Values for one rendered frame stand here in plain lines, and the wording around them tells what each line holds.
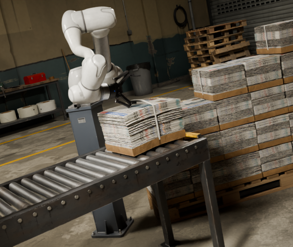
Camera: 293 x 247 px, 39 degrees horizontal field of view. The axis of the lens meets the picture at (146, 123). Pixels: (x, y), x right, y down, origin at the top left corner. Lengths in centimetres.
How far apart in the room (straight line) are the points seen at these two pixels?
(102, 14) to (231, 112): 126
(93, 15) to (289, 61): 159
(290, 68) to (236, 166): 85
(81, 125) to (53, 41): 688
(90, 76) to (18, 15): 765
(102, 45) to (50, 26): 716
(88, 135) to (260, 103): 132
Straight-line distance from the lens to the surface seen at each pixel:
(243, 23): 1017
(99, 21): 251
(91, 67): 201
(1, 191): 221
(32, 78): 890
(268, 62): 329
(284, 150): 346
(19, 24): 959
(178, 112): 233
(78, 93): 210
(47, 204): 184
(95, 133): 299
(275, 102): 335
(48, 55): 973
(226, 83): 314
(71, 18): 253
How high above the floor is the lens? 140
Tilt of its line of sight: 12 degrees down
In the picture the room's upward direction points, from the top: 11 degrees counter-clockwise
